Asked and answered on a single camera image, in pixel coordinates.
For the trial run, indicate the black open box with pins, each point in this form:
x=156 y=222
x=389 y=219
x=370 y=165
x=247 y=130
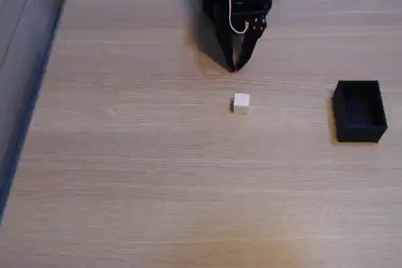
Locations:
x=361 y=130

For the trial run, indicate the white block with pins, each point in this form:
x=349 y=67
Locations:
x=241 y=102

